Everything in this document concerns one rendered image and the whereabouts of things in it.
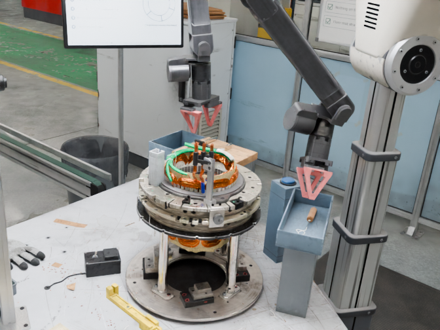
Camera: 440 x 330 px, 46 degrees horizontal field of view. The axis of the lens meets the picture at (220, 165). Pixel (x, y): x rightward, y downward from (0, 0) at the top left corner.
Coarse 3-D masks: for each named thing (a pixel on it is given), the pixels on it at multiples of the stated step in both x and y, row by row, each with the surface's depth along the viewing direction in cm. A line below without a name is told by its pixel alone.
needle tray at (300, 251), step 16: (288, 208) 132; (304, 208) 140; (320, 208) 140; (288, 224) 131; (304, 224) 131; (320, 224) 132; (288, 240) 120; (304, 240) 119; (320, 240) 117; (288, 256) 130; (304, 256) 128; (288, 272) 132; (304, 272) 130; (288, 288) 133; (304, 288) 132; (288, 304) 135; (304, 304) 134
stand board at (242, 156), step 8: (192, 144) 167; (208, 144) 168; (216, 144) 169; (224, 144) 169; (232, 152) 163; (240, 152) 164; (248, 152) 164; (256, 152) 165; (240, 160) 157; (248, 160) 161
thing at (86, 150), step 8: (80, 136) 308; (64, 144) 296; (72, 144) 304; (80, 144) 308; (88, 144) 311; (96, 144) 313; (104, 144) 313; (112, 144) 312; (72, 152) 304; (80, 152) 309; (88, 152) 312; (96, 152) 314; (104, 152) 315; (112, 152) 312; (128, 152) 299; (64, 160) 286; (88, 160) 278; (96, 160) 279; (104, 160) 280; (112, 160) 283; (128, 160) 302; (80, 168) 280; (104, 168) 283; (112, 168) 285; (112, 176) 287
